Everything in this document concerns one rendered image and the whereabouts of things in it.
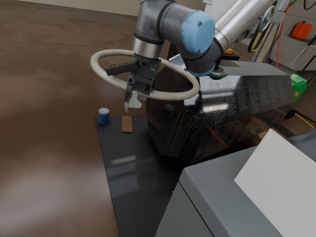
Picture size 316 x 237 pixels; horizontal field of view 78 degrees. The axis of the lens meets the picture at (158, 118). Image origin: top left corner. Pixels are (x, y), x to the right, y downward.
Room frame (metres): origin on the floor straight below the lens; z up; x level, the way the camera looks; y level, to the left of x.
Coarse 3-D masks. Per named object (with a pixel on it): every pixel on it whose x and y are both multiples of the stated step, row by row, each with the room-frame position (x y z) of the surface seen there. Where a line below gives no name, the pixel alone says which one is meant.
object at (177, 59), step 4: (244, 32) 1.44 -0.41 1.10; (248, 32) 1.48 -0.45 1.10; (240, 36) 1.40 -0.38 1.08; (244, 36) 1.45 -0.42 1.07; (252, 36) 1.46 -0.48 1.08; (236, 40) 1.35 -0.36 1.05; (240, 40) 1.42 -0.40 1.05; (232, 44) 1.34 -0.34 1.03; (228, 48) 1.30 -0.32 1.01; (176, 56) 1.07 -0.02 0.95; (180, 56) 1.10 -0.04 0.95; (168, 60) 1.04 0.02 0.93; (172, 60) 1.05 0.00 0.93; (176, 60) 1.08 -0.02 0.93; (180, 60) 1.11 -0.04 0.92; (180, 64) 1.07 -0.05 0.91; (184, 64) 1.08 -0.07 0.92; (184, 68) 0.97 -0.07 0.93; (184, 76) 0.98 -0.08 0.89
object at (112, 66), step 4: (136, 60) 0.61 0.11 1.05; (112, 64) 0.61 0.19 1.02; (116, 64) 0.61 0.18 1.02; (120, 64) 0.60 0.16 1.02; (124, 64) 0.58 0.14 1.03; (128, 64) 0.58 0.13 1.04; (132, 64) 0.58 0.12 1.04; (136, 64) 0.58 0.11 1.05; (108, 68) 0.59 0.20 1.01; (112, 68) 0.58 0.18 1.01; (116, 68) 0.58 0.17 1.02; (120, 68) 0.58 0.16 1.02; (124, 68) 0.58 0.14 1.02; (128, 68) 0.58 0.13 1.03; (132, 68) 0.58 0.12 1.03; (136, 68) 0.58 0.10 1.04; (108, 72) 0.58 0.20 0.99; (112, 72) 0.58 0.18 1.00; (116, 72) 0.58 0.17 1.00; (120, 72) 0.58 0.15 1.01
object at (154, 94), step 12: (96, 60) 0.73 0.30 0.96; (96, 72) 0.65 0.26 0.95; (180, 72) 0.98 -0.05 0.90; (120, 84) 0.59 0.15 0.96; (192, 84) 0.85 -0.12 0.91; (144, 96) 0.59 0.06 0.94; (156, 96) 0.60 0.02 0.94; (168, 96) 0.61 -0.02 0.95; (180, 96) 0.64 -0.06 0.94; (192, 96) 0.70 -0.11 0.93
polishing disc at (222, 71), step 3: (219, 66) 1.40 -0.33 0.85; (222, 66) 1.42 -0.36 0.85; (213, 69) 1.31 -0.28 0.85; (219, 69) 1.34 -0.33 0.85; (222, 69) 1.36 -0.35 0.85; (225, 69) 1.38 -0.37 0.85; (213, 72) 1.25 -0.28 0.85; (216, 72) 1.26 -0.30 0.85; (219, 72) 1.28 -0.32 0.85; (222, 72) 1.29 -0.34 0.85; (225, 72) 1.31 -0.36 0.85; (219, 75) 1.26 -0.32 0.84; (222, 75) 1.27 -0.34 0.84
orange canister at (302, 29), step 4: (300, 24) 4.38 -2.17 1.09; (304, 24) 4.33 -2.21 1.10; (308, 24) 4.41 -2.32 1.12; (296, 28) 4.41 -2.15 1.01; (300, 28) 4.35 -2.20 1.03; (304, 28) 4.33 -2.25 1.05; (308, 28) 4.42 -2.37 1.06; (292, 32) 4.43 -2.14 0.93; (296, 32) 4.37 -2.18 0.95; (300, 32) 4.32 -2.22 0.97; (304, 32) 4.38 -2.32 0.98; (308, 32) 4.47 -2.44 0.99; (292, 36) 4.41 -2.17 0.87; (296, 36) 4.34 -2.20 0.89; (300, 36) 4.35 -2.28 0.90; (304, 36) 4.43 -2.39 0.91; (300, 40) 4.35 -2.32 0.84; (304, 40) 4.42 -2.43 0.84; (308, 40) 4.51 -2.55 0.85
